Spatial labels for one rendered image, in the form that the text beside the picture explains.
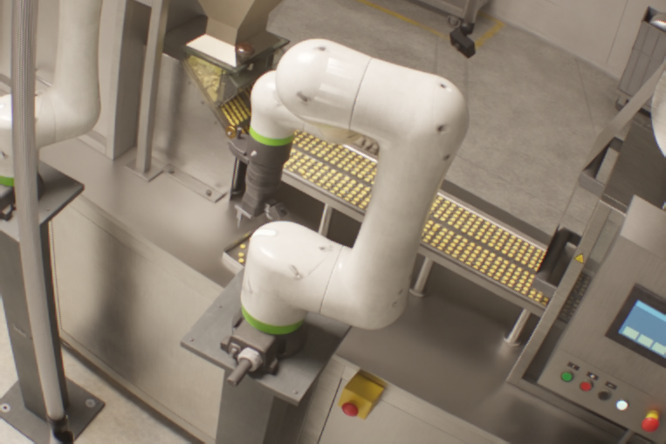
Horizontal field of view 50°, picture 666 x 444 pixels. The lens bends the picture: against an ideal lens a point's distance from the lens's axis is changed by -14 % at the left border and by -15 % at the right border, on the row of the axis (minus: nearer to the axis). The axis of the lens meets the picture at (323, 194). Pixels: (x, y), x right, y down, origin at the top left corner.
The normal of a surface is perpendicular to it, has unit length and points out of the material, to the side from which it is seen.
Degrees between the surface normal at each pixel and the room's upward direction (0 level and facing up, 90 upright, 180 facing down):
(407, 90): 31
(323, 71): 50
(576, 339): 90
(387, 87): 37
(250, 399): 90
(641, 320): 90
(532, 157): 0
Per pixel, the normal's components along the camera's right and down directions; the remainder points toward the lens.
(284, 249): 0.14, -0.63
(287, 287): -0.25, 0.50
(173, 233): 0.18, -0.77
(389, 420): -0.50, 0.46
